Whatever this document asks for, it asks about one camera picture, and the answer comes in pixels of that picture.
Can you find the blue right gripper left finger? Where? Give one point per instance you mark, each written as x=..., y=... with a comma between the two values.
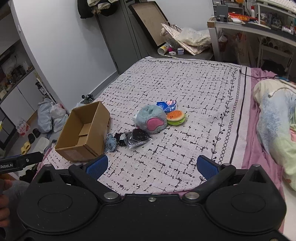
x=88, y=176

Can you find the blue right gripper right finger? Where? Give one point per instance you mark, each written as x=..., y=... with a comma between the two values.
x=216, y=176

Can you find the black item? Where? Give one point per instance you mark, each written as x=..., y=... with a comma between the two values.
x=136, y=138

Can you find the hamburger plush toy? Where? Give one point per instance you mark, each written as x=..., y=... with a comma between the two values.
x=175, y=118

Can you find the blue tissue pack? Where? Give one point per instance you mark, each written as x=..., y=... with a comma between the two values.
x=168, y=106

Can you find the grey blue plush ball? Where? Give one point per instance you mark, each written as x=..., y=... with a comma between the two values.
x=151, y=119

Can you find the person's left hand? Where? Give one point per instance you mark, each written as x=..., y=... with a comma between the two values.
x=5, y=212

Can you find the yellow slippers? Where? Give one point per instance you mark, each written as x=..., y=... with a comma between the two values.
x=25, y=148

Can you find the brown cardboard box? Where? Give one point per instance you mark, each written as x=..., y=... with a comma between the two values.
x=84, y=134

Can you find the white floor mat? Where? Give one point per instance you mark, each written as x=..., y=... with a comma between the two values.
x=41, y=145

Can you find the pack of pink bottles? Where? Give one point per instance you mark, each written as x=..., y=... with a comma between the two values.
x=22, y=127

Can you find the black slippers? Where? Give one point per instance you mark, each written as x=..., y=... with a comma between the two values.
x=33, y=135

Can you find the small blue plush octopus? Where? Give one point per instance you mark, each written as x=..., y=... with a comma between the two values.
x=110, y=144

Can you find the black white plush toy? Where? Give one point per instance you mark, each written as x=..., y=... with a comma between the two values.
x=120, y=139

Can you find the pink bed sheet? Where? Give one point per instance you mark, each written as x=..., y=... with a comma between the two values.
x=254, y=151

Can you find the grey plastic bag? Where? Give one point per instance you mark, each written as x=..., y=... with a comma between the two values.
x=45, y=123

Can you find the white cabinet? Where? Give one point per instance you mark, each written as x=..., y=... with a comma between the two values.
x=19, y=92

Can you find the white plastic bag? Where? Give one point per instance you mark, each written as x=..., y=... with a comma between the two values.
x=59, y=116

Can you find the white black patterned blanket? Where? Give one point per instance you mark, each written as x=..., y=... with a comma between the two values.
x=212, y=95

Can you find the pastel rolled duvet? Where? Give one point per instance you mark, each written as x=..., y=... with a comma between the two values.
x=276, y=124

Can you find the small purple box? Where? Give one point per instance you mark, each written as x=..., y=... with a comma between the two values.
x=180, y=51

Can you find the beige tote bags pile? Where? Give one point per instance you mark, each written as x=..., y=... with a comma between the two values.
x=194, y=42

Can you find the dark grey door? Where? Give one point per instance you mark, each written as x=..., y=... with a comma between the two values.
x=125, y=38

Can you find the hanging black clothes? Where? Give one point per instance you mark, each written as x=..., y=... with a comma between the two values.
x=90, y=8

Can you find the white desk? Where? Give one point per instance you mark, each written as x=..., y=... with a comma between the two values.
x=284, y=7

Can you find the framed cork board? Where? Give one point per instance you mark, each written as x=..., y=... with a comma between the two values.
x=150, y=17

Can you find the black shoes by wall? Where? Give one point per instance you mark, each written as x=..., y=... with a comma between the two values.
x=87, y=99

